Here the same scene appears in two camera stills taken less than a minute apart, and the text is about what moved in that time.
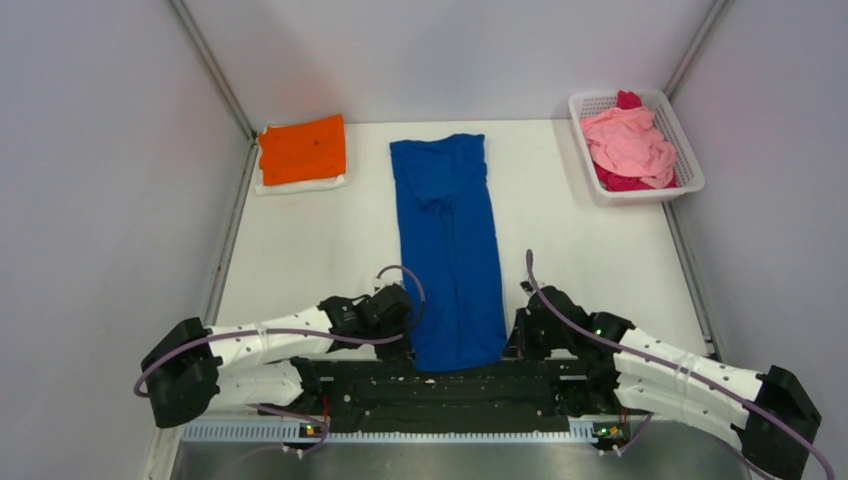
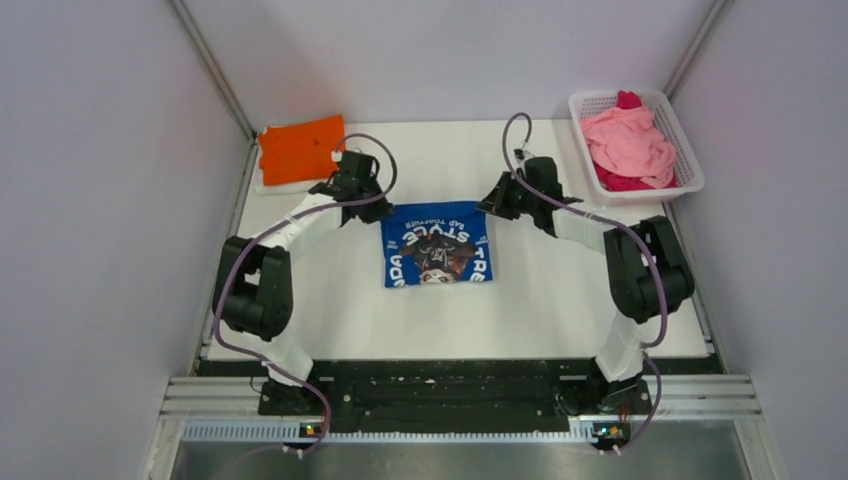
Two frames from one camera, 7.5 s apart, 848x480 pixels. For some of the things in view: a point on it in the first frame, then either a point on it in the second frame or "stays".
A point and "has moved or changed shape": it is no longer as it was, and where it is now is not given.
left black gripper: (402, 349) → (381, 209)
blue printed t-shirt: (451, 251) has moved or changed shape
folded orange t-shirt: (303, 150) stays
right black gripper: (519, 345) → (496, 202)
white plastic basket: (631, 146) stays
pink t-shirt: (623, 140) stays
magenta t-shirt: (618, 182) stays
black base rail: (530, 394) stays
